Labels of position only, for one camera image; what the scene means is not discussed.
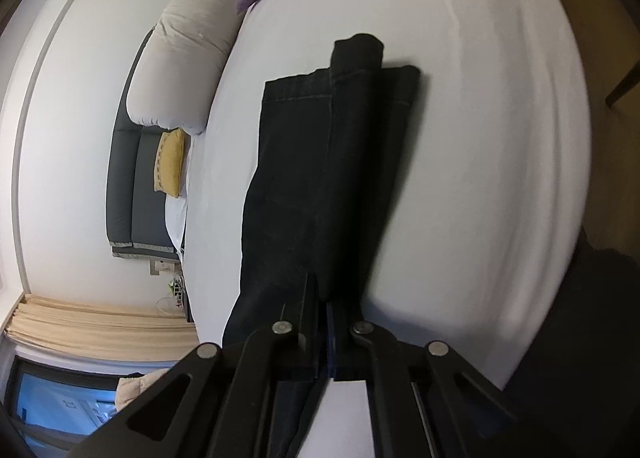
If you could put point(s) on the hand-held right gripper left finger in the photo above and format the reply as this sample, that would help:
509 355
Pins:
305 328

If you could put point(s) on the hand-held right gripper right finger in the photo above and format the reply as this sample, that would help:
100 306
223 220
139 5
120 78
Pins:
330 338

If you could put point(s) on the black pants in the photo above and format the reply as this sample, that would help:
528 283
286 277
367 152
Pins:
300 178

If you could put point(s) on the grey nightstand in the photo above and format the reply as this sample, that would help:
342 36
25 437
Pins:
189 303

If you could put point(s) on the clutter on nightstand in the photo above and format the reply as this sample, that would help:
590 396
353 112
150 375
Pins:
175 290

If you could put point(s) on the white pillow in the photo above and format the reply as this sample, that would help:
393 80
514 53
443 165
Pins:
175 218

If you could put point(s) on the beige puffer jacket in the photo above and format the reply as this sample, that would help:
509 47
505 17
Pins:
132 388

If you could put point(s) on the beige curtain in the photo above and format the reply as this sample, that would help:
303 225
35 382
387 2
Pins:
100 333

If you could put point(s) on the yellow cushion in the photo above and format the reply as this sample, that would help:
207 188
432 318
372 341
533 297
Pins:
170 163

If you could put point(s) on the grey padded headboard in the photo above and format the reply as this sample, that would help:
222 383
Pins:
127 178

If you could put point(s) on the bed with white sheet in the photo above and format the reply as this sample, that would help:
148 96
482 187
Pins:
490 163

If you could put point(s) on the dark framed window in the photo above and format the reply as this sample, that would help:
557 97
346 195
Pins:
55 403

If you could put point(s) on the rolled white duvet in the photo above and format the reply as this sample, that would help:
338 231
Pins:
175 68

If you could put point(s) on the dark wooden furniture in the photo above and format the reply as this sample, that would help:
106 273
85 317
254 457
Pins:
622 85

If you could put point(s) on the wall switch plate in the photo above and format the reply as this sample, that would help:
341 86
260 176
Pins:
162 268

